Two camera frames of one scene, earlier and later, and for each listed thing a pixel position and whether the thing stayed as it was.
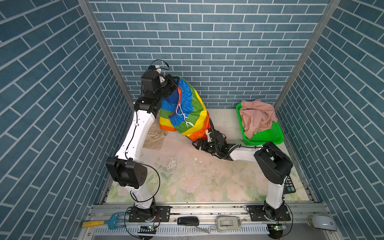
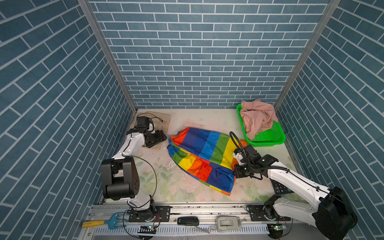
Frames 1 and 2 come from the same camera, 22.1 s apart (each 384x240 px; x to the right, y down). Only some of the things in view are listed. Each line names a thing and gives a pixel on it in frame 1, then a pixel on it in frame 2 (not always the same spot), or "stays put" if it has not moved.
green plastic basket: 275,134 stays put
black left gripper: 171,85 → 159,137
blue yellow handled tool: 111,222 stays put
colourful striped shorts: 184,110 → 207,155
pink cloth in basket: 256,116 stays put
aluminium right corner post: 320,27 stays put
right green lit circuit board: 276,230 stays put
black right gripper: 203,146 → 237,173
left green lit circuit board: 147,229 stays put
